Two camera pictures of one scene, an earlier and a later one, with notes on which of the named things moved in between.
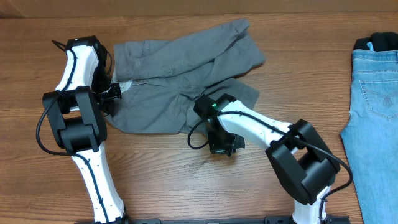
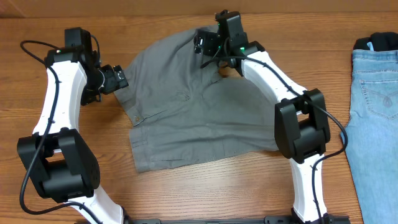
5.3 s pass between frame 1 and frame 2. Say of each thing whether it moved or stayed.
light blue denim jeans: stayed
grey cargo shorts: moved
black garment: stayed
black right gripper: moved
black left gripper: moved
